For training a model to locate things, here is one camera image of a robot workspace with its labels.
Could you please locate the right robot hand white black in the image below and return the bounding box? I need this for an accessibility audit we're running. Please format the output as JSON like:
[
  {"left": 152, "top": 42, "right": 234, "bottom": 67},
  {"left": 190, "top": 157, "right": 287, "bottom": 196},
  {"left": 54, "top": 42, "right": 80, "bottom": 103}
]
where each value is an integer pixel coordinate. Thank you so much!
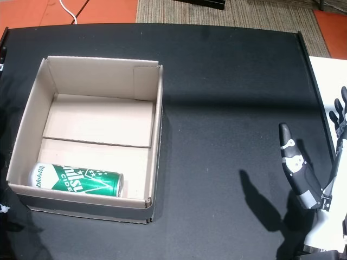
[{"left": 278, "top": 86, "right": 347, "bottom": 246}]

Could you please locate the green silver drink can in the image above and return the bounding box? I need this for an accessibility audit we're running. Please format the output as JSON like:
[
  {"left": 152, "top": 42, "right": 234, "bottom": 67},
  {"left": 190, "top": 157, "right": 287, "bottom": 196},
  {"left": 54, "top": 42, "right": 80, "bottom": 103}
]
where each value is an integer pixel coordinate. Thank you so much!
[{"left": 28, "top": 161, "right": 125, "bottom": 198}]

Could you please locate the open cardboard box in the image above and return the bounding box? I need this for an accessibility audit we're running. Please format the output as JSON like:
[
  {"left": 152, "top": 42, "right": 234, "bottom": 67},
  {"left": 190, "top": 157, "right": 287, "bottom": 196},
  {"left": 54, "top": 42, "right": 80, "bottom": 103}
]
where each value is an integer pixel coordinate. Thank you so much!
[{"left": 5, "top": 55, "right": 164, "bottom": 225}]

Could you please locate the black flat base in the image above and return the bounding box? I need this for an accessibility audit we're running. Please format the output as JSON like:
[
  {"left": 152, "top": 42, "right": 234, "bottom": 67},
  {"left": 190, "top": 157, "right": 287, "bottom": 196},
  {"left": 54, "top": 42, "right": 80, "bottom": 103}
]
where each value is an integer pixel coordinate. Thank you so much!
[{"left": 173, "top": 0, "right": 227, "bottom": 11}]

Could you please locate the white cable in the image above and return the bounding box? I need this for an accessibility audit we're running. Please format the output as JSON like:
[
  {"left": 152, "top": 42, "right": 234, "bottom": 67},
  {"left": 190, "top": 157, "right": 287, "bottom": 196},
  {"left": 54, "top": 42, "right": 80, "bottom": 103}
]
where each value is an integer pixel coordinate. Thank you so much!
[{"left": 59, "top": 0, "right": 78, "bottom": 24}]

